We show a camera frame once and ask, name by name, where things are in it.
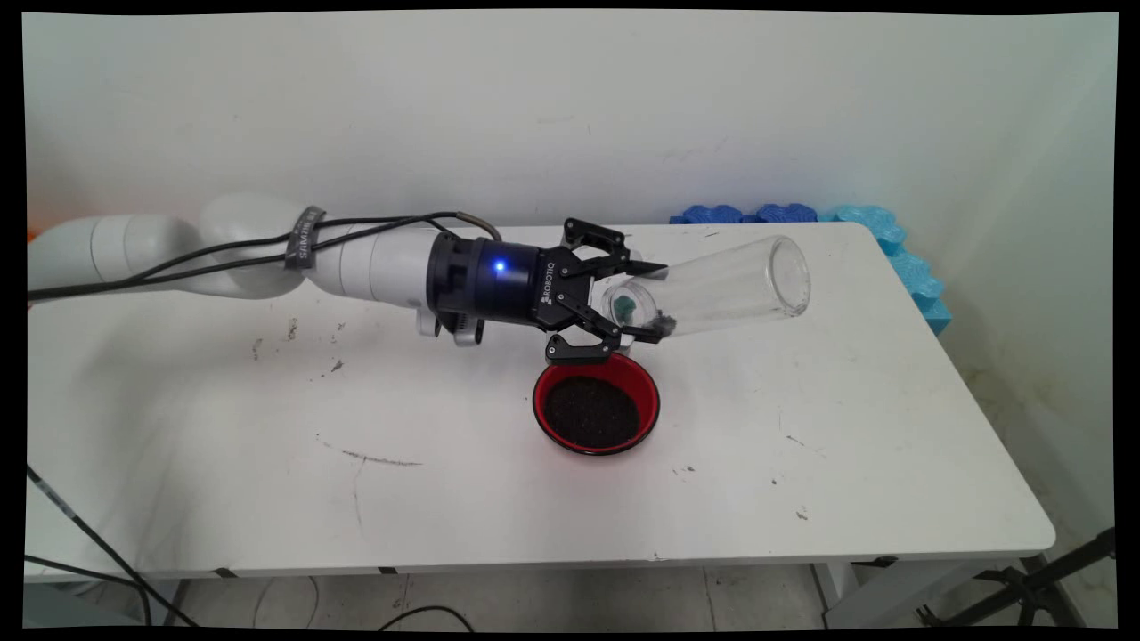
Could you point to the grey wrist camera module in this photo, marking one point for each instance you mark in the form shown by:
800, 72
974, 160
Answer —
463, 331

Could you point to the light blue foam mat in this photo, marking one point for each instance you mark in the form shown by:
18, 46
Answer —
899, 258

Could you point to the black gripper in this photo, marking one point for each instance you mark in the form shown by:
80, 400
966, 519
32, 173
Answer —
499, 285

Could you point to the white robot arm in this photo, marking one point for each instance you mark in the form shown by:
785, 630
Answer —
134, 249

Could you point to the clear plastic jar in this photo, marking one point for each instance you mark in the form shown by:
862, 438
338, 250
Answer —
730, 285

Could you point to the red bowl with black rim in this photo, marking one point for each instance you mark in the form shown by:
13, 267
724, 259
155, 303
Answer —
643, 381

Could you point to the green-capped spice bottle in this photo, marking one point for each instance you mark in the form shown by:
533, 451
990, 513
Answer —
623, 309

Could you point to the black seeds heap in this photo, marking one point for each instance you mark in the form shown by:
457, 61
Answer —
663, 322
592, 414

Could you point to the white table leg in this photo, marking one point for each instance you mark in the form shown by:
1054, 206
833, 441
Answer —
891, 592

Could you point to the black tripod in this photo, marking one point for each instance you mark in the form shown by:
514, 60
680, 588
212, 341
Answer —
1024, 580

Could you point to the dark blue foam piece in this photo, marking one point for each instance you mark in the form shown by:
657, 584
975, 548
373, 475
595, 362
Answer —
708, 215
786, 214

